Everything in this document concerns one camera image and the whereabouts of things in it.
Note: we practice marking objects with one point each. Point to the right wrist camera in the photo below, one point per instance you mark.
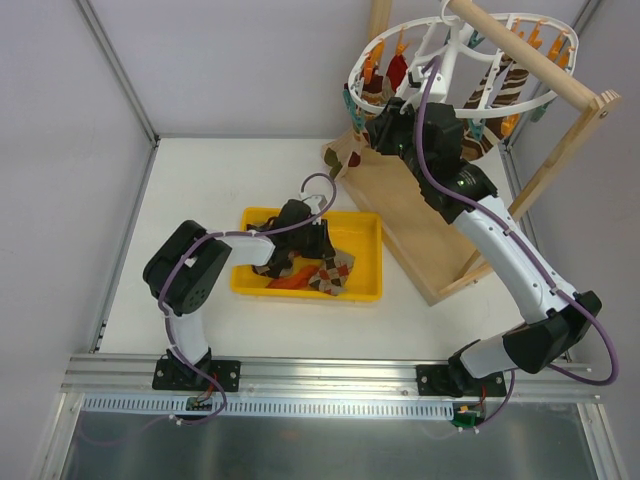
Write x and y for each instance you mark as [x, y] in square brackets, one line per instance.
[417, 86]

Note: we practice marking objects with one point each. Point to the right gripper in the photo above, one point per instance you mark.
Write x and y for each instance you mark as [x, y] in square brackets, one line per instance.
[382, 126]

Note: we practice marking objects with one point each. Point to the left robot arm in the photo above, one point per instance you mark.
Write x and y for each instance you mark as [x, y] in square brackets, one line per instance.
[184, 271]

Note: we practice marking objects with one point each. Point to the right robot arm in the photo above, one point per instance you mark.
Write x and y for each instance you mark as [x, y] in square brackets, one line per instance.
[555, 315]

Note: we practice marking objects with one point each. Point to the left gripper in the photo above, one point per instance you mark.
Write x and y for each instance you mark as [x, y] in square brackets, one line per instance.
[322, 240]

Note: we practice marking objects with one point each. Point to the red cuffed hanging sock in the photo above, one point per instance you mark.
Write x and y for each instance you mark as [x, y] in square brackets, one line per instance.
[396, 71]

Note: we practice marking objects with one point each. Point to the wooden hanger stand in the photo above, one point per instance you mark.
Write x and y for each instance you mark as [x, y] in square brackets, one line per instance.
[437, 258]

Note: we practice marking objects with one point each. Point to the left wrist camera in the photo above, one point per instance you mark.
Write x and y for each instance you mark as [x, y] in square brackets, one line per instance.
[316, 203]

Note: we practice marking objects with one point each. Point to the teal clothes peg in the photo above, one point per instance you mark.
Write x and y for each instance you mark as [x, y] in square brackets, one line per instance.
[359, 116]

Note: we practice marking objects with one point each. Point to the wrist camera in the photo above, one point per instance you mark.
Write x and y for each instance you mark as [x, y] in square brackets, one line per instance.
[316, 203]
[417, 86]

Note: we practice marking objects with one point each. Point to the white round sock hanger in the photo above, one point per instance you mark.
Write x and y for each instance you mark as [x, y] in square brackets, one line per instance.
[545, 47]

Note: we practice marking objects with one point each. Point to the orange sock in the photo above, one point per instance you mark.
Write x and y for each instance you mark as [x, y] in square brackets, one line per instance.
[297, 281]

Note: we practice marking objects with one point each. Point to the grey argyle sock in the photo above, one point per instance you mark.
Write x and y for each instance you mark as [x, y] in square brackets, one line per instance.
[333, 274]

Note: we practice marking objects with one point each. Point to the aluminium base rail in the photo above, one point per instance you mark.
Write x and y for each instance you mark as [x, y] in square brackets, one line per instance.
[298, 388]

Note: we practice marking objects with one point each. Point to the orange clothes peg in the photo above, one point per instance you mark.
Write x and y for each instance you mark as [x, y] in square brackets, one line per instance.
[401, 44]
[372, 61]

